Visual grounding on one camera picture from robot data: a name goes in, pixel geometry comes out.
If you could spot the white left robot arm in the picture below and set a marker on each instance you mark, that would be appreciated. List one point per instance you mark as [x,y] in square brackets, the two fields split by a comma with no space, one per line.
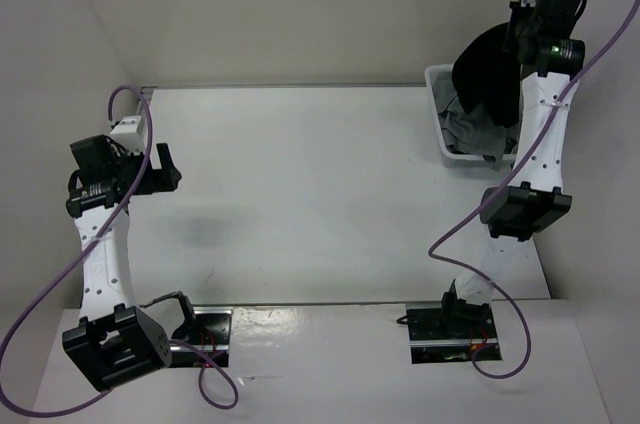
[115,341]

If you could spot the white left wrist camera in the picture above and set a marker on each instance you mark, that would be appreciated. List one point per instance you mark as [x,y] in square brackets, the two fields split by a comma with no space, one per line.
[129,133]

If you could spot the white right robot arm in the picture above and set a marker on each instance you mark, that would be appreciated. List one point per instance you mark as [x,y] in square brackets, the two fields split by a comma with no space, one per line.
[532,197]

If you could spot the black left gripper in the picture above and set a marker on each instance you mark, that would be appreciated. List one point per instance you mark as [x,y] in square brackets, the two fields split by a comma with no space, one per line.
[163,179]

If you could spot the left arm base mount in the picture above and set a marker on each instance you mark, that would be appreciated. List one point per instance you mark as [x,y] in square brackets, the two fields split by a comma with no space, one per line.
[207,328]

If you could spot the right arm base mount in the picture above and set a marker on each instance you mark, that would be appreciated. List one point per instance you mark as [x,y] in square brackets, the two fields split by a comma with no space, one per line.
[435,340]

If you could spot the white perforated plastic basket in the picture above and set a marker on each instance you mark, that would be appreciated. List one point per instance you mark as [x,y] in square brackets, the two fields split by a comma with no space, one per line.
[449,159]

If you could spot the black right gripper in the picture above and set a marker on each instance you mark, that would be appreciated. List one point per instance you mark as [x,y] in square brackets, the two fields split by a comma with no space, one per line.
[517,10]

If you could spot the grey skirt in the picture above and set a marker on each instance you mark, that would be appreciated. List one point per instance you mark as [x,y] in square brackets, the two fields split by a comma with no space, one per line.
[470,134]

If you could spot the black skirt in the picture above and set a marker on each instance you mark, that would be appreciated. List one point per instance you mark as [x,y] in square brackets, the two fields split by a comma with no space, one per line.
[487,76]

